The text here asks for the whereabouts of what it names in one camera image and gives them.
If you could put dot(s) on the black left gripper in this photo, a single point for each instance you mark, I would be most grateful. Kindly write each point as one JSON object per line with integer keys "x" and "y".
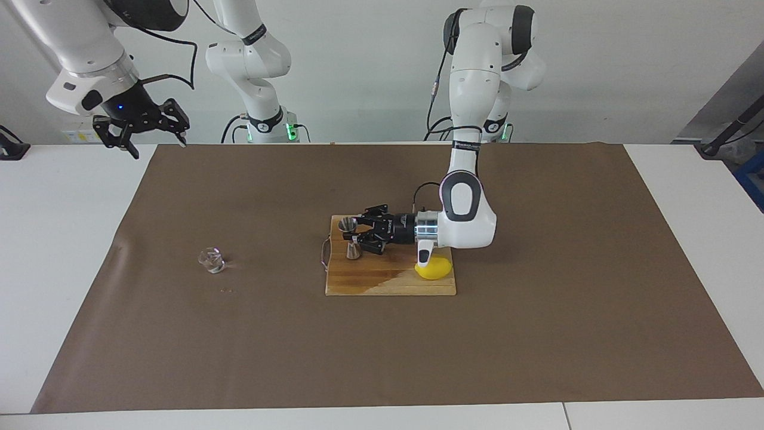
{"x": 401, "y": 229}

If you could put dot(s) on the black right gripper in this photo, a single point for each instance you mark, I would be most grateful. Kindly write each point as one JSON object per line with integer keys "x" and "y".
{"x": 128, "y": 104}

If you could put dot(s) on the steel double jigger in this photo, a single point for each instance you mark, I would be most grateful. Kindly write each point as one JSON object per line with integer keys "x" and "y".
{"x": 348, "y": 224}

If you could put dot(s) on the small clear glass cup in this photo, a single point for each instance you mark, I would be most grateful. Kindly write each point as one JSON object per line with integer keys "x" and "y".
{"x": 212, "y": 261}

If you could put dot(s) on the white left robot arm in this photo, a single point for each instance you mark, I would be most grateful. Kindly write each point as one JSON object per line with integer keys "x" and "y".
{"x": 471, "y": 71}

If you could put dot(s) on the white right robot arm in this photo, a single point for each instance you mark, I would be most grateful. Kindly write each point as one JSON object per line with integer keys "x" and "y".
{"x": 77, "y": 36}

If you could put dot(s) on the wooden cutting board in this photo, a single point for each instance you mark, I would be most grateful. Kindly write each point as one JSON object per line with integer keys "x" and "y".
{"x": 370, "y": 278}

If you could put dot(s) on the white power strip yellow labels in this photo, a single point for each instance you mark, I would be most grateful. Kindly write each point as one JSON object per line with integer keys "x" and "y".
{"x": 77, "y": 136}

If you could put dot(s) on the yellow lemon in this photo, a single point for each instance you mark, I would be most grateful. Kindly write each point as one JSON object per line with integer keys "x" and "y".
{"x": 440, "y": 270}

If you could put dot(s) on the brown paper table mat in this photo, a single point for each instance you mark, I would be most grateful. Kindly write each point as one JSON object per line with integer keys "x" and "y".
{"x": 382, "y": 346}

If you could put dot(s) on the black table clamp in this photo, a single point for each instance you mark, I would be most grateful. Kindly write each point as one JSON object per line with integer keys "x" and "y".
{"x": 12, "y": 150}

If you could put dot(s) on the black stand pole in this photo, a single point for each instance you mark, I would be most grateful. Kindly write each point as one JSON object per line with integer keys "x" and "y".
{"x": 731, "y": 128}

